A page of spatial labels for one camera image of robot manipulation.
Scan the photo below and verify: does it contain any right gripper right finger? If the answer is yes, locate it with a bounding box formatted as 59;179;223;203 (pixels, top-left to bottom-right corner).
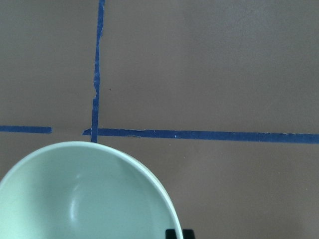
182;229;195;239

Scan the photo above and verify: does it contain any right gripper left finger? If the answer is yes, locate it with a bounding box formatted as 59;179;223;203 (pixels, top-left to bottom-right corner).
165;229;177;239

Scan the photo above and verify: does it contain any green bowl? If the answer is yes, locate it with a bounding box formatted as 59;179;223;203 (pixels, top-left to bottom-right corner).
0;141;183;239

